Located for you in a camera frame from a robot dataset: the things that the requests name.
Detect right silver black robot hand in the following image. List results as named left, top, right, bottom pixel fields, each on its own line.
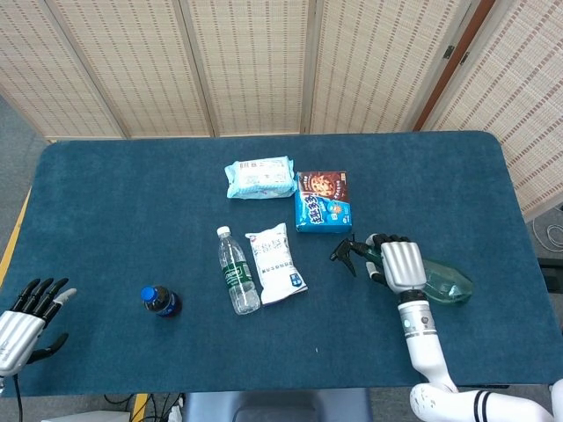
left=363, top=233, right=428, bottom=296

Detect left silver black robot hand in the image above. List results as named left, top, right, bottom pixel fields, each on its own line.
left=0, top=277, right=77, bottom=377

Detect green transparent spray bottle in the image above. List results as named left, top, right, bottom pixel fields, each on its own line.
left=330, top=235, right=475, bottom=307

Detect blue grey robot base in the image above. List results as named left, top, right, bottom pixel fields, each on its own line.
left=182, top=389, right=373, bottom=422

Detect small cola bottle blue cap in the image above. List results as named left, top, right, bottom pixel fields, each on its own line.
left=140, top=285, right=182, bottom=320

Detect clear water bottle green label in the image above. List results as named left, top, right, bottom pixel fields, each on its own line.
left=216, top=225, right=261, bottom=316

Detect blue brown cookie box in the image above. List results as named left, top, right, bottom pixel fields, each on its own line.
left=294, top=171, right=353, bottom=233

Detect white box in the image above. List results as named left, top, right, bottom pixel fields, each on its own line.
left=69, top=410, right=133, bottom=422

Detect white plastic pouch blue print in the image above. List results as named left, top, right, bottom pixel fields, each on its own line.
left=245, top=222, right=309, bottom=307

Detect black floor stand base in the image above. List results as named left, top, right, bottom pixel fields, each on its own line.
left=538, top=257, right=563, bottom=291

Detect light blue wet wipes pack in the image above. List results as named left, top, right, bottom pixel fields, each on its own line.
left=223, top=155, right=296, bottom=201

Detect dark blue table cloth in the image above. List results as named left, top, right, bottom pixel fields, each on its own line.
left=0, top=130, right=553, bottom=397

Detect woven bamboo screen panel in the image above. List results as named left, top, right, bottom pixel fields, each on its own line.
left=303, top=0, right=483, bottom=135
left=0, top=0, right=127, bottom=140
left=46, top=0, right=219, bottom=138
left=178, top=0, right=318, bottom=136
left=421, top=0, right=563, bottom=221

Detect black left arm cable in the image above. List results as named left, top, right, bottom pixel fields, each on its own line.
left=11, top=375, right=24, bottom=422

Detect black floor cables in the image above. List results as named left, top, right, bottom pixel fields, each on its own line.
left=103, top=393, right=184, bottom=422

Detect white floor cable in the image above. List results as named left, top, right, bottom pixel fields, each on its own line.
left=531, top=215, right=563, bottom=252

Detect brown wooden post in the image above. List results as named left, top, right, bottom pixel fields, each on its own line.
left=413, top=0, right=498, bottom=132

